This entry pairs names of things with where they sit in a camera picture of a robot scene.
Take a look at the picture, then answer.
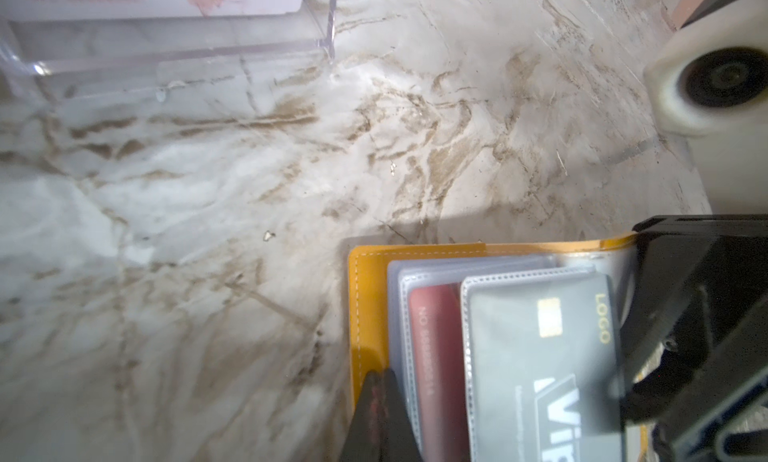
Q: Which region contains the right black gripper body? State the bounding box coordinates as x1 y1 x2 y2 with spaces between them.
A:
620 214 767 461

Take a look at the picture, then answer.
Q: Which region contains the red credit card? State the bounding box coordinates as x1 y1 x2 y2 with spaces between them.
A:
408 283 469 461

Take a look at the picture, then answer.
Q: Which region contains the clear acrylic card box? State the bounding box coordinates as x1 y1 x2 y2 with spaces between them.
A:
1 0 337 101

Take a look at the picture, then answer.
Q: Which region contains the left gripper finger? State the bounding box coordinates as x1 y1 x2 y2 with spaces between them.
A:
339 368 423 462

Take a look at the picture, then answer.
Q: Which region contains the grey credit card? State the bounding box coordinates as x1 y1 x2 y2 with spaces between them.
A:
461 266 625 461

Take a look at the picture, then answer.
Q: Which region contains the yellow leather card holder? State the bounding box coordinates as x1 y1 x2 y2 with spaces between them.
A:
348 236 651 461

